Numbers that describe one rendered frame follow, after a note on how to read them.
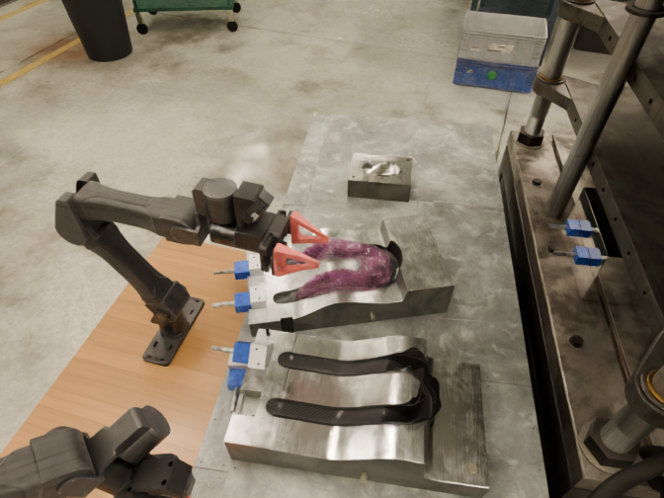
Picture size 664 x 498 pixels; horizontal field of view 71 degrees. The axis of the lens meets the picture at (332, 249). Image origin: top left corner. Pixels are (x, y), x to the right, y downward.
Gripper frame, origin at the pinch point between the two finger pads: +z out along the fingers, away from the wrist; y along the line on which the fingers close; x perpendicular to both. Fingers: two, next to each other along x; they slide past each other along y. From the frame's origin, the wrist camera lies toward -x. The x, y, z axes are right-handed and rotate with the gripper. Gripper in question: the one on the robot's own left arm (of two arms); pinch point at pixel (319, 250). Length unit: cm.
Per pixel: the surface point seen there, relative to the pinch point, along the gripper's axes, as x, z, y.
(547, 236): 38, 55, 61
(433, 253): 27.2, 21.4, 32.5
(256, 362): 28.1, -10.5, -9.2
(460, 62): 100, 23, 314
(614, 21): -12, 56, 96
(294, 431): 30.5, 1.5, -19.8
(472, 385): 31.7, 34.6, 0.6
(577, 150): 14, 54, 71
